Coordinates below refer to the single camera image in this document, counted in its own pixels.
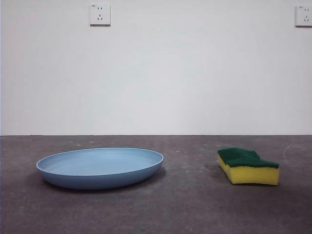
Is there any white wall socket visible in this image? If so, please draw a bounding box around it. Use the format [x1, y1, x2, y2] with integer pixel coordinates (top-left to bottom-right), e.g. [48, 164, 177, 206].
[89, 4, 112, 27]
[295, 5, 312, 28]

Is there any yellow sponge with green pad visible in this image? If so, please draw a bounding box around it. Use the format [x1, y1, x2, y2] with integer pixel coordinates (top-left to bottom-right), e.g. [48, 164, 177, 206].
[217, 148, 280, 185]

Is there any blue round plate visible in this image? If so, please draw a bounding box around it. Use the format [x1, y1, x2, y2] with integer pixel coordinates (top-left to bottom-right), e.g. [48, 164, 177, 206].
[36, 147, 164, 190]

